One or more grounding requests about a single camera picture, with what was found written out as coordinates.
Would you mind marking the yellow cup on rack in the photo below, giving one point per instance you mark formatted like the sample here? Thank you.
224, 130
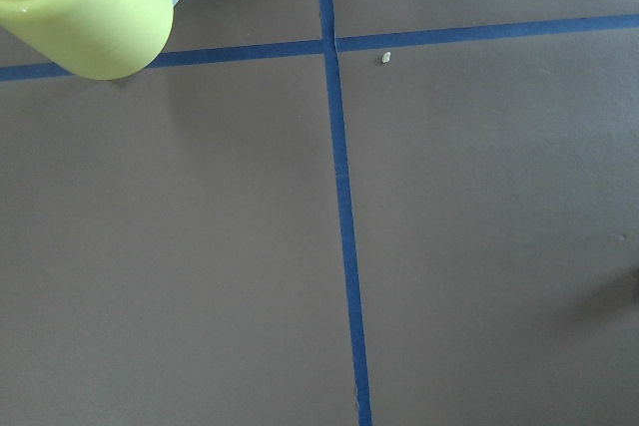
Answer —
93, 39

